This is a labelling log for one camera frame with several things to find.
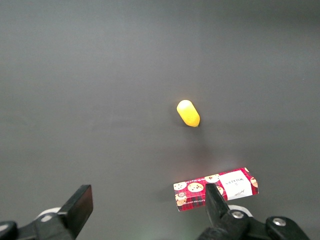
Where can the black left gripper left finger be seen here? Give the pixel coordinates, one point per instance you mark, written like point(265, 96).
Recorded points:
point(77, 207)

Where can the red cookie box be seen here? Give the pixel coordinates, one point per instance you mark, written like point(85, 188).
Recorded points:
point(190, 197)

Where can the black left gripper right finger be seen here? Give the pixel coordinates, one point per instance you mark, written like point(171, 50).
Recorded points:
point(220, 220)

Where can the yellow lemon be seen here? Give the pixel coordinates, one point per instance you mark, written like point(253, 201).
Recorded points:
point(188, 113)

